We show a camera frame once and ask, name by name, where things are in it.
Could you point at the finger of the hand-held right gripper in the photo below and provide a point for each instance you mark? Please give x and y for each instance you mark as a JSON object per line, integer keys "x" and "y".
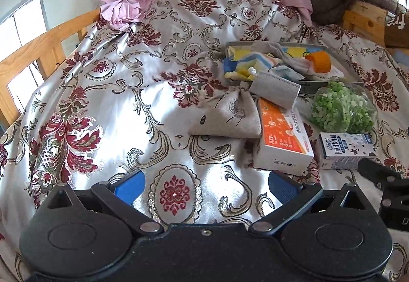
{"x": 380, "y": 175}

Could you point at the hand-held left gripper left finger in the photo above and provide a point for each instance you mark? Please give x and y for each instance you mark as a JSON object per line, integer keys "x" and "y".
{"x": 129, "y": 187}

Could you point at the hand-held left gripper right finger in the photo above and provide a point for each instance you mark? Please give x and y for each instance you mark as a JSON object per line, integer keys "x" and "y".
{"x": 282, "y": 187}

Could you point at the grey storage tray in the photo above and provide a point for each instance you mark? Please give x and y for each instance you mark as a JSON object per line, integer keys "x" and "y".
{"x": 346, "y": 64}

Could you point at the striped knit baby hat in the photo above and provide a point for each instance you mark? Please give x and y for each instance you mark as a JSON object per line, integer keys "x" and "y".
{"x": 252, "y": 61}

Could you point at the small milk carton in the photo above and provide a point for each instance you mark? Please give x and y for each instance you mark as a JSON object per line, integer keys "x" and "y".
{"x": 342, "y": 149}

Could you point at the orange and white box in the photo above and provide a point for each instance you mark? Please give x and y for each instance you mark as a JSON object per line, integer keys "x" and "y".
{"x": 281, "y": 138}

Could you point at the bag of green pieces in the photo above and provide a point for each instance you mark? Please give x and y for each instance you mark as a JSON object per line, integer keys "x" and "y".
{"x": 342, "y": 109}

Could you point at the floral satin bedspread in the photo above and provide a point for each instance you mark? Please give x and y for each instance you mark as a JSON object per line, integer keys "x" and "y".
{"x": 127, "y": 93}

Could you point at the grey face mask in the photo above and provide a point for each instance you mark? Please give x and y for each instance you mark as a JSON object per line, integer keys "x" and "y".
{"x": 276, "y": 91}

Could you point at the grey cloth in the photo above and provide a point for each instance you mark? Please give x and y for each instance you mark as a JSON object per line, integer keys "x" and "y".
{"x": 294, "y": 64}

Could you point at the yellow and blue cartoon cloth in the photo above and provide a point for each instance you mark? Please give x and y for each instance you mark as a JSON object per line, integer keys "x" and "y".
{"x": 297, "y": 52}

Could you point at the brown printed cloth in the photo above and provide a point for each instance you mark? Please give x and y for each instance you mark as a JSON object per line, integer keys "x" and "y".
{"x": 397, "y": 31}

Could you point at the window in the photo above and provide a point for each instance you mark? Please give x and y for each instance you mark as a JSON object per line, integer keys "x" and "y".
{"x": 22, "y": 23}

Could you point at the wooden bed frame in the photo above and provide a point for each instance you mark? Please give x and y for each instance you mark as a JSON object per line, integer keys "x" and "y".
{"x": 38, "y": 51}

